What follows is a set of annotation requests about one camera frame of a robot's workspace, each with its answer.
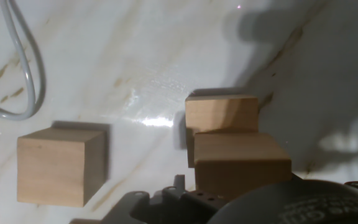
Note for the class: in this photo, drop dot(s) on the marble pattern table mat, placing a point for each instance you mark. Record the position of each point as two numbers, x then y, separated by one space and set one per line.
120 46

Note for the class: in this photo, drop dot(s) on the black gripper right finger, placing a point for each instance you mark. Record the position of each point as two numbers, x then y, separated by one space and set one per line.
296 178

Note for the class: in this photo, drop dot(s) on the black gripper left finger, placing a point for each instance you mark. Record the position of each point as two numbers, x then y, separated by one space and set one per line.
172 207

